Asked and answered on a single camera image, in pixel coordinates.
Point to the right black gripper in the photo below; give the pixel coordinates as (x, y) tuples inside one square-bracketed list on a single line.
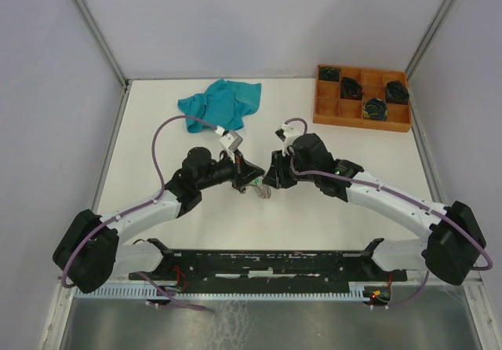
[(275, 176)]

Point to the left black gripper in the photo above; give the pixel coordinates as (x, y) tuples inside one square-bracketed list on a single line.
[(243, 172)]

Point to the metal keyring holder yellow tip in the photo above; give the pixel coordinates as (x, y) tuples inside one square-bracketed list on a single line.
[(263, 191)]

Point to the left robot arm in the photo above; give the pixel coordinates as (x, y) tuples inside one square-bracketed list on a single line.
[(97, 248)]

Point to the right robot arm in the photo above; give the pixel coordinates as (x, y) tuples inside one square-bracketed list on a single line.
[(448, 240)]

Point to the teal cloth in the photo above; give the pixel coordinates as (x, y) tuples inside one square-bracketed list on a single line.
[(224, 103)]

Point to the wooden compartment tray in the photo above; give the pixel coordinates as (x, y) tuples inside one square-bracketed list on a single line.
[(330, 109)]

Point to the dark rolled sock top-left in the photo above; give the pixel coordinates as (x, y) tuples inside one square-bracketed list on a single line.
[(329, 73)]

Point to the dark rolled sock yellow-patterned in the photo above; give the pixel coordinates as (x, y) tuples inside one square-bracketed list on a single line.
[(375, 109)]

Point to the left status led board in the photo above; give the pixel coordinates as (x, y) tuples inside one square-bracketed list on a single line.
[(179, 288)]

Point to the status led board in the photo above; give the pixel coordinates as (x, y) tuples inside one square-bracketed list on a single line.
[(380, 296), (179, 288)]

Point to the dark rolled sock right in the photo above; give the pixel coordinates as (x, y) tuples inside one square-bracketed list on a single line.
[(396, 93)]

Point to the right status led board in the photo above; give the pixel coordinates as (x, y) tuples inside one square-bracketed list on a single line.
[(380, 296)]

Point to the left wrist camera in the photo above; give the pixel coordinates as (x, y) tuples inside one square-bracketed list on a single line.
[(230, 140)]

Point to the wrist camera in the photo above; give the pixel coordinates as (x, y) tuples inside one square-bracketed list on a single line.
[(287, 134), (230, 140)]

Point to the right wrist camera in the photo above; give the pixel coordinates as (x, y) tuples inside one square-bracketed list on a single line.
[(287, 134)]

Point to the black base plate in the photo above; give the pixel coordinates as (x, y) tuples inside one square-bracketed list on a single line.
[(271, 271)]

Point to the white slotted cable duct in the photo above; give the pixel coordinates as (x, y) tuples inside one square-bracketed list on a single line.
[(146, 291)]

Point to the left corner aluminium post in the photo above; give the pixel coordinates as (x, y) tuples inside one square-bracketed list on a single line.
[(98, 37)]

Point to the corner aluminium post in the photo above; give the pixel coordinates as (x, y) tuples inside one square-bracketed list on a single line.
[(431, 32), (98, 37)]

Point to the right corner aluminium post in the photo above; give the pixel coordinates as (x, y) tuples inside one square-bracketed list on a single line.
[(431, 32)]

